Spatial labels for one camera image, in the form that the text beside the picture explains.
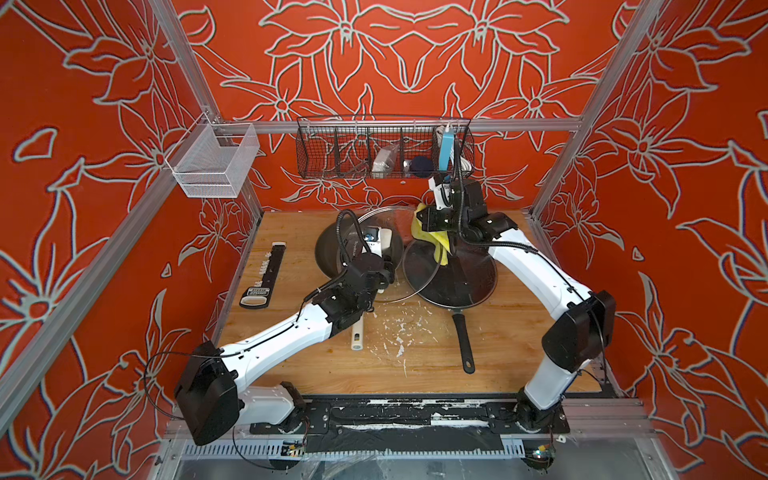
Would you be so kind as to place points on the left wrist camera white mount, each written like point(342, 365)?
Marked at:
point(378, 240)

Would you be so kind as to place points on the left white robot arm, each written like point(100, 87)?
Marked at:
point(216, 392)

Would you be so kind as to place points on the black wire wall basket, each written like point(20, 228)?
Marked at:
point(365, 146)

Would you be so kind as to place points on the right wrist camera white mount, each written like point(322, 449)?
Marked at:
point(440, 184)

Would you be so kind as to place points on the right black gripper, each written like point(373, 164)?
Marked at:
point(432, 219)

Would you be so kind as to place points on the blue white bottle in basket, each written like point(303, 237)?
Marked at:
point(446, 139)

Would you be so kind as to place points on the white packet in basket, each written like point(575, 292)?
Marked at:
point(384, 162)

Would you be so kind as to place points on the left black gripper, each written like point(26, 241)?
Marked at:
point(388, 270)

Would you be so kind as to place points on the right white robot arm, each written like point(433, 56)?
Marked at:
point(583, 318)

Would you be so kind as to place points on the glass lid with white handle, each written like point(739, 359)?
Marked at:
point(417, 267)

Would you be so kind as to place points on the clear plastic wall bin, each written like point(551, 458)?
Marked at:
point(214, 162)

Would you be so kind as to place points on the dark blue round object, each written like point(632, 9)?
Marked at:
point(421, 167)

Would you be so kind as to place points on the yellow microfiber cloth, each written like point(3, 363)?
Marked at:
point(439, 239)

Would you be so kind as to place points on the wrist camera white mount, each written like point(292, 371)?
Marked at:
point(378, 240)
point(440, 184)

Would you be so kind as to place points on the black frying pan with lid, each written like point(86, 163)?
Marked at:
point(467, 280)

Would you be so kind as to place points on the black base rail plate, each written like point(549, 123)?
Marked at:
point(413, 423)

